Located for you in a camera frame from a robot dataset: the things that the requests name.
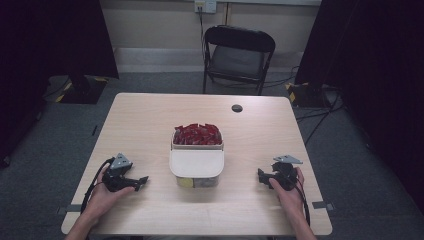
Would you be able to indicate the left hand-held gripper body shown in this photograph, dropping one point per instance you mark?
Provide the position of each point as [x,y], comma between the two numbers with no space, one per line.
[117,173]

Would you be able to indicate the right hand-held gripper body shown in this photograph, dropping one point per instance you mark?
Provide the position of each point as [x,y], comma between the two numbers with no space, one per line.
[284,173]

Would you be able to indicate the white storage box with lid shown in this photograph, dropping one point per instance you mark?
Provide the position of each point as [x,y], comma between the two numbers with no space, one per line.
[196,163]

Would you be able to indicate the person's right hand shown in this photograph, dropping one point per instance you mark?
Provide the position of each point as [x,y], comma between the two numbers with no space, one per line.
[289,198]

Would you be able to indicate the person's left hand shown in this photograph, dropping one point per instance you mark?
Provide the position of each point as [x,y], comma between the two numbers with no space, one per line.
[101,200]

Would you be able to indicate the small yellow jelly cup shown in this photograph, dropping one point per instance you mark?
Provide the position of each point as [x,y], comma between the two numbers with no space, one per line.
[185,182]

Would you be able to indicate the grey tape strip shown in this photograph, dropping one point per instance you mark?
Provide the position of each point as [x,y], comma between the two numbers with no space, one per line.
[322,205]
[70,209]

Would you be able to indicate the pile of red packets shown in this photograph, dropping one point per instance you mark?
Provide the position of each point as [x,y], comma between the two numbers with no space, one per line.
[197,134]

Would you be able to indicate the black stand base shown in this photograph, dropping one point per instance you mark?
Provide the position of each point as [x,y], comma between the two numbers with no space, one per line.
[85,90]
[306,95]

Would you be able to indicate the black folding chair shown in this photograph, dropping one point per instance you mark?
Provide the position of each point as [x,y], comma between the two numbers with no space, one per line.
[238,56]

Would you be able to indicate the dark curtain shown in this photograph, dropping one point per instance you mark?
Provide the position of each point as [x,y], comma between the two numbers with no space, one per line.
[376,66]
[50,50]

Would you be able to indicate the white wall outlet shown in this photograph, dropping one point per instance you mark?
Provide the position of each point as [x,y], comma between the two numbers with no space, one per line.
[205,6]

